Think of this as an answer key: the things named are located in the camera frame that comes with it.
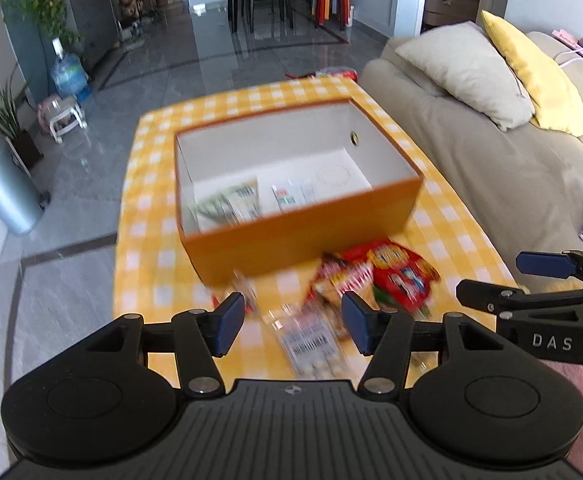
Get grey cabinet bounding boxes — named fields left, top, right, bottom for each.
left=64, top=0, right=122, bottom=73

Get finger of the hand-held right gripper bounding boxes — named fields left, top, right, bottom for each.
left=455, top=280, right=583, bottom=320
left=515, top=245, right=583, bottom=288

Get cluttered metal rack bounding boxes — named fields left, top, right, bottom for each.
left=114, top=0, right=159, bottom=51

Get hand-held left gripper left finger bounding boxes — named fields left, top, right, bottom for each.
left=71, top=291, right=246, bottom=397

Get large red snack packet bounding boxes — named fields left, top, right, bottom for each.
left=369, top=241, right=441, bottom=317

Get clear snack packet with label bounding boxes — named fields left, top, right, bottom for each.
left=264, top=305, right=355, bottom=380

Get grey metal trash can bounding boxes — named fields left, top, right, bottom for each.
left=0, top=140, right=47, bottom=237

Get trailing green plant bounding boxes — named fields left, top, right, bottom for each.
left=18, top=0, right=84, bottom=48

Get pink items on sofa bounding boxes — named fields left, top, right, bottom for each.
left=551, top=30, right=583, bottom=63

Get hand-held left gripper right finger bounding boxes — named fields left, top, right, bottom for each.
left=341, top=291, right=505, bottom=397

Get yellow pillow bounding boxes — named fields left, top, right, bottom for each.
left=481, top=9, right=583, bottom=138

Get red bag behind table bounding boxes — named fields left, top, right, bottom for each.
left=316, top=66, right=359, bottom=82

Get red and white snack packet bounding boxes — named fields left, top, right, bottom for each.
left=311, top=252, right=375, bottom=311

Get beige sofa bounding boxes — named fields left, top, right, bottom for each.
left=360, top=31, right=583, bottom=306

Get white green print snack packet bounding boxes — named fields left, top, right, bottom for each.
left=270, top=182, right=306, bottom=212

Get orange cardboard box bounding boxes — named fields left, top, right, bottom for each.
left=174, top=99, right=425, bottom=288

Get blue water bottle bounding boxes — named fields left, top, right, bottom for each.
left=50, top=37, right=92, bottom=101

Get beige pillow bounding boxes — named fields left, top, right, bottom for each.
left=394, top=22, right=535, bottom=133

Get potted plant with long leaves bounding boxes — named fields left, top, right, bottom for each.
left=0, top=57, right=44, bottom=171

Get small white stool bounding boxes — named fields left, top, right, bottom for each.
left=38, top=95, right=89, bottom=143

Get small clear candy packet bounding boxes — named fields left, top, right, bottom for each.
left=228, top=270, right=259, bottom=318

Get yellow checkered tablecloth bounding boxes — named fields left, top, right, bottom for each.
left=112, top=76, right=519, bottom=396

